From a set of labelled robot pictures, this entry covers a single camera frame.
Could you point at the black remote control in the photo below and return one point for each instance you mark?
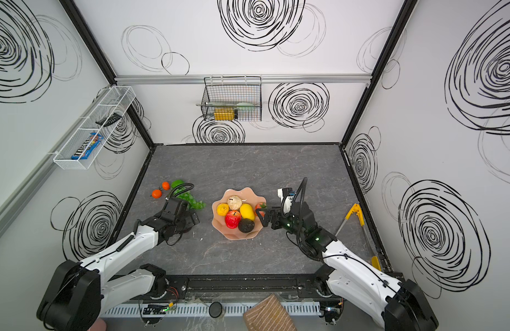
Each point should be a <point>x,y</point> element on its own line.
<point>109,120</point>

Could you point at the black wire wall basket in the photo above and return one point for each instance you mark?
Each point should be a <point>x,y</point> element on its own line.
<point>233,89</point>

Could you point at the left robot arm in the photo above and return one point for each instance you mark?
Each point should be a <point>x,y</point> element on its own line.
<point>79,292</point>

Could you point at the striped brown cloth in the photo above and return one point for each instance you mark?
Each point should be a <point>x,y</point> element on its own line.
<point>268,315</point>

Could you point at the green fake grapes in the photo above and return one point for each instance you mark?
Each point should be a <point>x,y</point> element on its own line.
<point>188,197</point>

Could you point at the yellow handled tongs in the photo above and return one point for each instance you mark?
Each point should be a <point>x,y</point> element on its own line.
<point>355,213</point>

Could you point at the yellow fake lemon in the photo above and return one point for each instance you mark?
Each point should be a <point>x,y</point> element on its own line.
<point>247,212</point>

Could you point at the blue candy packet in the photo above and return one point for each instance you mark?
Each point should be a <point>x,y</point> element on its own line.
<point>88,146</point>

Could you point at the pink wavy fruit bowl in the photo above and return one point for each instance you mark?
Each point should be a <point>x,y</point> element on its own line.
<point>248,196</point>

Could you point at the green fake lime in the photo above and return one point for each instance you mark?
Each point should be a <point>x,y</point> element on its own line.
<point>177,184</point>

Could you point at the yellow sponge in basket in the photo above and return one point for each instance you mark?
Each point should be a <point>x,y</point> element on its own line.
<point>224,114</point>

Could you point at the red fake apple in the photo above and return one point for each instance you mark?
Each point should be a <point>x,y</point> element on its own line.
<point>232,219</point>

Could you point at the yellow fake pear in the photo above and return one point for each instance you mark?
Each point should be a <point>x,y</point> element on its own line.
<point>222,209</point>

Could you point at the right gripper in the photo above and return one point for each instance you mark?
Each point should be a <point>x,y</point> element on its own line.
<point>277,216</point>

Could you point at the green item in basket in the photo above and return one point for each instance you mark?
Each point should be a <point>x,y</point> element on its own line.
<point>233,105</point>

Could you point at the pink cup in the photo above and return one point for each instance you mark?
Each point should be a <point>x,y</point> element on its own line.
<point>99,325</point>

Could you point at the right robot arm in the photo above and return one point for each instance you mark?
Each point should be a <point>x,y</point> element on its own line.
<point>393,304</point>

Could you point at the white slotted cable duct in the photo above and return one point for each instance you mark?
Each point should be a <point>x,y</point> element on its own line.
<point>157,311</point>

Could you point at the white wire wall shelf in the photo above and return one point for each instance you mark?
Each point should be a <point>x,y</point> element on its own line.
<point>118,138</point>

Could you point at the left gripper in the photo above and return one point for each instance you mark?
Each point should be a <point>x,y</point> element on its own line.
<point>186,215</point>

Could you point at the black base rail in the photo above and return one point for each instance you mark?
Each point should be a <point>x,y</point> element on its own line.
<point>303,286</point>

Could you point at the dark fake avocado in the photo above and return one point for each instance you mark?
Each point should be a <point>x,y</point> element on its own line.
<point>246,226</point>

